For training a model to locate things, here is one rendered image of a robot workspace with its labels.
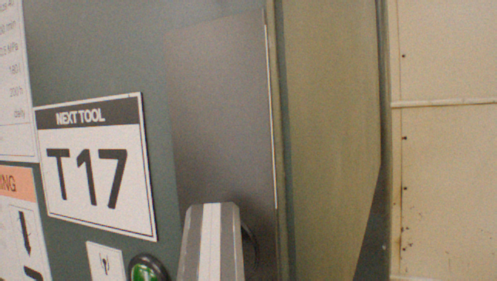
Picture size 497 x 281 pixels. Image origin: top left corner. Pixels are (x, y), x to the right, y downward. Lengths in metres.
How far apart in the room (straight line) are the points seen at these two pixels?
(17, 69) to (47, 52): 0.04
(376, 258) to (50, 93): 0.81
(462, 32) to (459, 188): 0.51
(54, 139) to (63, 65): 0.04
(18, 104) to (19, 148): 0.03
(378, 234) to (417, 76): 0.56
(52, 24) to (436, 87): 1.07
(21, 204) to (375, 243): 0.77
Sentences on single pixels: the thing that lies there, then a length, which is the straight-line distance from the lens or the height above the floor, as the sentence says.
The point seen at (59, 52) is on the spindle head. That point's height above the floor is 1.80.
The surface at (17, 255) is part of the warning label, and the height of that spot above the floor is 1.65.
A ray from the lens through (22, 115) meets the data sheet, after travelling 0.23.
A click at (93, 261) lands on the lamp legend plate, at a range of 0.20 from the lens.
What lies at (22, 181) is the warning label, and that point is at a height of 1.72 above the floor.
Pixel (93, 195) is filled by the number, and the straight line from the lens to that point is 0.18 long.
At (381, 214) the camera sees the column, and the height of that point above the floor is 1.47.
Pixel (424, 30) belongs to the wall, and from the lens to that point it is 1.15.
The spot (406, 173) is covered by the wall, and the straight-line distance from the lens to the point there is 1.15.
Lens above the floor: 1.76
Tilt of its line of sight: 6 degrees down
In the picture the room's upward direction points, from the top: 4 degrees counter-clockwise
